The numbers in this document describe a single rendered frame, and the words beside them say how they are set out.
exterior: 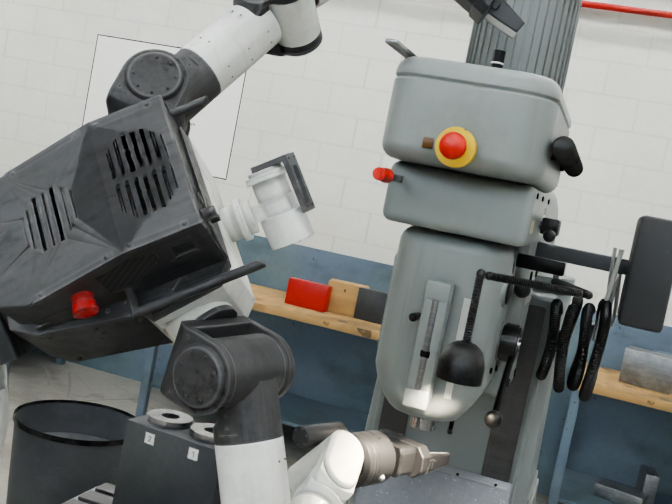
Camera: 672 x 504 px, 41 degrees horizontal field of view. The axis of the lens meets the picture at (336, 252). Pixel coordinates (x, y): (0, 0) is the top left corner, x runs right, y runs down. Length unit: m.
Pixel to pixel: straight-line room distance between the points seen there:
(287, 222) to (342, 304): 4.25
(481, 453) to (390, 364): 0.53
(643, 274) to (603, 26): 4.22
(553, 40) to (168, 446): 1.06
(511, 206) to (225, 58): 0.50
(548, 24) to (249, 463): 1.02
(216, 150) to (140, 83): 5.03
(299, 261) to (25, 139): 2.32
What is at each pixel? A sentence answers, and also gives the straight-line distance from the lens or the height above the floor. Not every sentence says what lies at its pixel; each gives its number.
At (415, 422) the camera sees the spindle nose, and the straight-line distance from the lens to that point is 1.62.
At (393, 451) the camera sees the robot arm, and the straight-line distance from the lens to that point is 1.52.
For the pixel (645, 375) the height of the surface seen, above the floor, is 0.95.
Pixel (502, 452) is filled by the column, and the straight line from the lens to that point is 2.00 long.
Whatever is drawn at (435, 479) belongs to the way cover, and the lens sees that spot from 2.02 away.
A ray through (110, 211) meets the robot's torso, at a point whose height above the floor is 1.59.
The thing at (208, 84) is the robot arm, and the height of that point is 1.78.
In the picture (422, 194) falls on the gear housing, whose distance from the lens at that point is 1.48.
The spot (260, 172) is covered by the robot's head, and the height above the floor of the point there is 1.67.
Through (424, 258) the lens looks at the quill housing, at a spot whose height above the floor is 1.58.
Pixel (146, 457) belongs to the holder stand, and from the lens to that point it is 1.82.
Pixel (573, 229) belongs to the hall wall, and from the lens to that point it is 5.77.
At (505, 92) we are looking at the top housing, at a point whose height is 1.85.
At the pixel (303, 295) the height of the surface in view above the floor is 0.95.
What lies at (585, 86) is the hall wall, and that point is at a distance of 5.84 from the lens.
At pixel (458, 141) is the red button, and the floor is 1.77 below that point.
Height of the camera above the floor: 1.68
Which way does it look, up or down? 5 degrees down
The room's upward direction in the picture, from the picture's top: 11 degrees clockwise
